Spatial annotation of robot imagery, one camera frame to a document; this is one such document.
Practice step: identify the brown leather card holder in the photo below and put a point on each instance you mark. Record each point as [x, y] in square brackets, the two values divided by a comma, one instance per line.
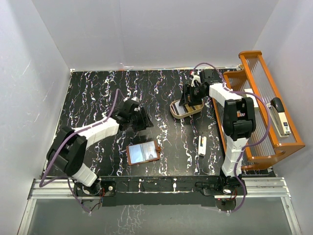
[143, 153]

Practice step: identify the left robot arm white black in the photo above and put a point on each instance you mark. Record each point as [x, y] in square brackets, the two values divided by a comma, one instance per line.
[68, 149]

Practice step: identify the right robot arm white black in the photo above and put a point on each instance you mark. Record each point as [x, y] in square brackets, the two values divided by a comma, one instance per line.
[238, 121]

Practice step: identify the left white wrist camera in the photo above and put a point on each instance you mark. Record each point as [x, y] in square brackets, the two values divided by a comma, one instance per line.
[135, 100]

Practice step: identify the beige oval tray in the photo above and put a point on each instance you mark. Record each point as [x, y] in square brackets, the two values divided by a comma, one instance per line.
[185, 115]

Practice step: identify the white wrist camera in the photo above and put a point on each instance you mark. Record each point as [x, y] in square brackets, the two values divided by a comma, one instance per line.
[135, 100]
[195, 79]

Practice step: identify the orange wooden tiered shelf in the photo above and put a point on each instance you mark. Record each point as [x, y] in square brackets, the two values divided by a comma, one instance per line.
[267, 145]

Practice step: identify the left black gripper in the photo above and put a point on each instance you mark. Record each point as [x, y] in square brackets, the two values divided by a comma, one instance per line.
[145, 122]

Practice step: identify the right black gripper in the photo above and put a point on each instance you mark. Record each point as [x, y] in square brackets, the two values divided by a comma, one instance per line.
[188, 90]

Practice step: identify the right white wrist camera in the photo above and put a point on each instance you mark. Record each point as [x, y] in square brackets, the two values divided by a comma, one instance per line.
[195, 79]

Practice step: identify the white staple box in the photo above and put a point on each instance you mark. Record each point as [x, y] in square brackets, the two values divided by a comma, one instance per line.
[249, 93]

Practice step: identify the stack of credit cards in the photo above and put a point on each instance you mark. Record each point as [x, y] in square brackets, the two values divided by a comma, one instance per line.
[184, 109]

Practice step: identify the black beige stapler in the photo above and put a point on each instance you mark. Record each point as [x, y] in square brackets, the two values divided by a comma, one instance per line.
[278, 116]

